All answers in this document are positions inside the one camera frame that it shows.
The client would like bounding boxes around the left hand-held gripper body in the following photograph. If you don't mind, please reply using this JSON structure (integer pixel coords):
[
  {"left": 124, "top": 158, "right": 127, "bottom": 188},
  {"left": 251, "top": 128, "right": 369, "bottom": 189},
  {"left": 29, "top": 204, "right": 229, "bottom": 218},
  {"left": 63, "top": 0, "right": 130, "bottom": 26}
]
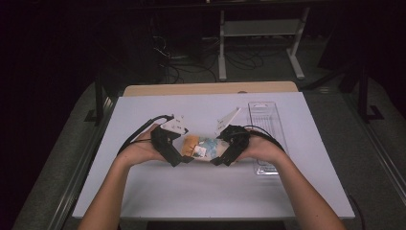
[{"left": 149, "top": 114, "right": 190, "bottom": 162}]

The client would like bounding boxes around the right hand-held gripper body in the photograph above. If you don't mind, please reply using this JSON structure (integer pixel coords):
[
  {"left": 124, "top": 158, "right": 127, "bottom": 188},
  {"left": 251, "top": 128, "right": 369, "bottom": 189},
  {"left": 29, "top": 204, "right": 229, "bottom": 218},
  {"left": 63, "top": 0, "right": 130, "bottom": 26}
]
[{"left": 214, "top": 106, "right": 252, "bottom": 161}]

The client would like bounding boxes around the person's left hand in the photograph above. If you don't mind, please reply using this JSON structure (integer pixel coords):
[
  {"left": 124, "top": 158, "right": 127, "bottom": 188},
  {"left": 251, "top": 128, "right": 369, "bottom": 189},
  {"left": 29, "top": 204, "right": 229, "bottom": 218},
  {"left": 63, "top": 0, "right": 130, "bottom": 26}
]
[{"left": 116, "top": 124, "right": 169, "bottom": 170}]

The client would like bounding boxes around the person's right hand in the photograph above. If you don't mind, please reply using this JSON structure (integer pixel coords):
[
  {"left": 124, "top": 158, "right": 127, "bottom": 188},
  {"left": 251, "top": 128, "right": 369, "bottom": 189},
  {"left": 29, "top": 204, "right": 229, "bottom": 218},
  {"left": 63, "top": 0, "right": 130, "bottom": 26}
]
[{"left": 237, "top": 127, "right": 290, "bottom": 167}]

